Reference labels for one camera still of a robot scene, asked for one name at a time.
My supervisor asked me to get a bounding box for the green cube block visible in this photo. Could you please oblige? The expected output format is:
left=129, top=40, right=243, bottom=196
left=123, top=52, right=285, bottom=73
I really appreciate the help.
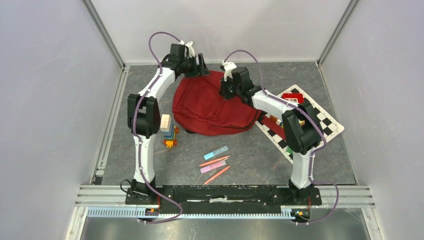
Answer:
left=285, top=147, right=293, bottom=156

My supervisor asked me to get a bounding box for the red toy brick house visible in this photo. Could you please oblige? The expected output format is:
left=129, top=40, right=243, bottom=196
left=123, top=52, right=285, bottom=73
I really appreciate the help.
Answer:
left=281, top=92, right=305, bottom=104

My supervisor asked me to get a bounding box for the aluminium frame rail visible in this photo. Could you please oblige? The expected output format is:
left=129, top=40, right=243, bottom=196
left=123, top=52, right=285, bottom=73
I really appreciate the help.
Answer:
left=65, top=185, right=384, bottom=240

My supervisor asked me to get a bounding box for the orange pen upper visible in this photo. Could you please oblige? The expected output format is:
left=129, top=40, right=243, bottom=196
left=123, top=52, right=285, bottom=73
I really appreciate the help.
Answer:
left=199, top=155, right=230, bottom=167

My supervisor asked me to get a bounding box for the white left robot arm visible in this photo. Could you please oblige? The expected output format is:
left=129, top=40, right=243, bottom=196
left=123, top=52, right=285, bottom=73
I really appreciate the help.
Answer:
left=127, top=41, right=210, bottom=204

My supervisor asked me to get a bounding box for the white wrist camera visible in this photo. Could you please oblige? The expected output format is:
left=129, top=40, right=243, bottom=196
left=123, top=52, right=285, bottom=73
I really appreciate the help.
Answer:
left=221, top=60, right=237, bottom=82
left=179, top=40, right=195, bottom=59

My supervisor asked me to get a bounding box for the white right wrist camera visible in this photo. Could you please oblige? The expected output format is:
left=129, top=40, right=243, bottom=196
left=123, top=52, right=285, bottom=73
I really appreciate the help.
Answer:
left=221, top=60, right=237, bottom=82

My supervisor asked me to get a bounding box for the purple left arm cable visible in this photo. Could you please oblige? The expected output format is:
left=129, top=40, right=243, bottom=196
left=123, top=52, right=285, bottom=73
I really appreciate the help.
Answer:
left=131, top=31, right=184, bottom=225

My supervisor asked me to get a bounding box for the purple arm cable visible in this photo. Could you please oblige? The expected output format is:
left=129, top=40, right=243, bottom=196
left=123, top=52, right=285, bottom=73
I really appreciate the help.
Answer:
left=223, top=49, right=340, bottom=225
left=131, top=31, right=184, bottom=225

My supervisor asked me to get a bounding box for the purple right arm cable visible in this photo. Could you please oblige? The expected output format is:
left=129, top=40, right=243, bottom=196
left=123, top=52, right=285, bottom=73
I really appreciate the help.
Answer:
left=223, top=49, right=340, bottom=225

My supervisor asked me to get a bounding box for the orange pen lower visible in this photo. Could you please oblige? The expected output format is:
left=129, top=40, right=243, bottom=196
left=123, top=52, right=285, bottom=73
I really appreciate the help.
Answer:
left=202, top=165, right=231, bottom=186

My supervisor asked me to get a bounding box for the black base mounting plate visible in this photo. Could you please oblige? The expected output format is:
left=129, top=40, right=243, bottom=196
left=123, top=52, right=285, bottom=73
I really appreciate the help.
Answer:
left=125, top=185, right=322, bottom=215

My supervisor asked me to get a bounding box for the colourful block tower toy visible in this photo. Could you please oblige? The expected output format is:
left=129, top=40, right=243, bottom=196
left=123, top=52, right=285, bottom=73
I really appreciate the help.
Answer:
left=159, top=114, right=180, bottom=149

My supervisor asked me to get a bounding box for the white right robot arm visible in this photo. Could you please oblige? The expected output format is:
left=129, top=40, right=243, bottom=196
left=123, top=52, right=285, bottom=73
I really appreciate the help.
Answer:
left=219, top=62, right=326, bottom=204

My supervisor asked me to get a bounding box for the red student backpack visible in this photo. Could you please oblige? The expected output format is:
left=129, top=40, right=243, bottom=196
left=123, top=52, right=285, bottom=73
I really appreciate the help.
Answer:
left=172, top=69, right=287, bottom=142

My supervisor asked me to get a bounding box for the black white chessboard mat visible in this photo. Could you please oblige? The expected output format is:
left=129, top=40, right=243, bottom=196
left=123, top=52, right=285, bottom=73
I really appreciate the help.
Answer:
left=255, top=84, right=344, bottom=163

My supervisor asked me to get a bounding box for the blue highlighter pen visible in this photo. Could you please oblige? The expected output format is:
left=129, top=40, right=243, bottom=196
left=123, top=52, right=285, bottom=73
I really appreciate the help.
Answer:
left=203, top=145, right=229, bottom=161

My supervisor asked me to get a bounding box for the colourful block pile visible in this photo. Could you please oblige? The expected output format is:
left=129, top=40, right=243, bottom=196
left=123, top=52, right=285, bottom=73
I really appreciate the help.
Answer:
left=265, top=114, right=305, bottom=128

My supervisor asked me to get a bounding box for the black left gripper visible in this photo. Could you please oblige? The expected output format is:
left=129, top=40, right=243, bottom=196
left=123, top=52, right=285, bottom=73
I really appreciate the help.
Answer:
left=180, top=54, right=211, bottom=80

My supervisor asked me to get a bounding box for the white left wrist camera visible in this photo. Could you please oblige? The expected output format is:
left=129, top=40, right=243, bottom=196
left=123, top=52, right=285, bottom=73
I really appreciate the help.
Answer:
left=179, top=40, right=195, bottom=59

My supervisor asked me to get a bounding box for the pink highlighter pen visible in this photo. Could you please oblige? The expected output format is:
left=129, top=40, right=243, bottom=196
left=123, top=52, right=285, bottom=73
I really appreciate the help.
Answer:
left=200, top=160, right=227, bottom=174

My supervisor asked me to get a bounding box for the orange pen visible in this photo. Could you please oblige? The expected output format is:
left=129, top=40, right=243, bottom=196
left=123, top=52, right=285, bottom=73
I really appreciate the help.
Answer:
left=202, top=165, right=231, bottom=186
left=199, top=155, right=230, bottom=167

